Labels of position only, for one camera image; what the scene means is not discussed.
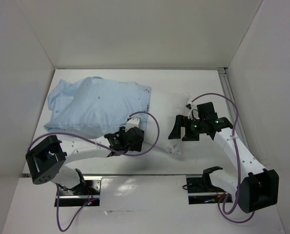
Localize white pillow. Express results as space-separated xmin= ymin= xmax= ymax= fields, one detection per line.
xmin=144 ymin=88 xmax=190 ymax=156

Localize light blue pillowcase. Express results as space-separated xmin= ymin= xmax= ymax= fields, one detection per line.
xmin=44 ymin=77 xmax=151 ymax=138

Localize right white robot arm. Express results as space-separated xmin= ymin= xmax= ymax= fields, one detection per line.
xmin=169 ymin=115 xmax=279 ymax=214

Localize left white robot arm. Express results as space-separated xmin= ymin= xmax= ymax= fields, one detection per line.
xmin=25 ymin=134 xmax=126 ymax=195

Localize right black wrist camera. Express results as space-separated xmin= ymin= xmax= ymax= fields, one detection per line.
xmin=186 ymin=102 xmax=218 ymax=120

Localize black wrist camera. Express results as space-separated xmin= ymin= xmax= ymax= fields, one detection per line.
xmin=186 ymin=102 xmax=218 ymax=120
xmin=118 ymin=117 xmax=144 ymax=152

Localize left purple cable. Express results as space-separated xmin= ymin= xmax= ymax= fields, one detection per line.
xmin=27 ymin=111 xmax=160 ymax=232

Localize purple cable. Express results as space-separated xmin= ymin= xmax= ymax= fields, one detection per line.
xmin=27 ymin=111 xmax=160 ymax=232
xmin=190 ymin=93 xmax=255 ymax=224

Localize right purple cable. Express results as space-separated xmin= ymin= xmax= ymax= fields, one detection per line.
xmin=190 ymin=93 xmax=255 ymax=224

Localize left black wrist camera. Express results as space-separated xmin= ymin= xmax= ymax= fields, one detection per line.
xmin=118 ymin=117 xmax=144 ymax=152

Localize aluminium rail frame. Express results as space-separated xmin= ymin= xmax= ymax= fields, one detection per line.
xmin=217 ymin=68 xmax=247 ymax=144

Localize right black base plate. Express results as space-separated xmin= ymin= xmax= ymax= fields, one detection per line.
xmin=182 ymin=177 xmax=226 ymax=205

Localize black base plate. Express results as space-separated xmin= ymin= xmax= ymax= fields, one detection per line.
xmin=59 ymin=178 xmax=101 ymax=207
xmin=182 ymin=177 xmax=226 ymax=205

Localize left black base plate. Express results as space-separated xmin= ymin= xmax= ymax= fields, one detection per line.
xmin=59 ymin=178 xmax=101 ymax=207

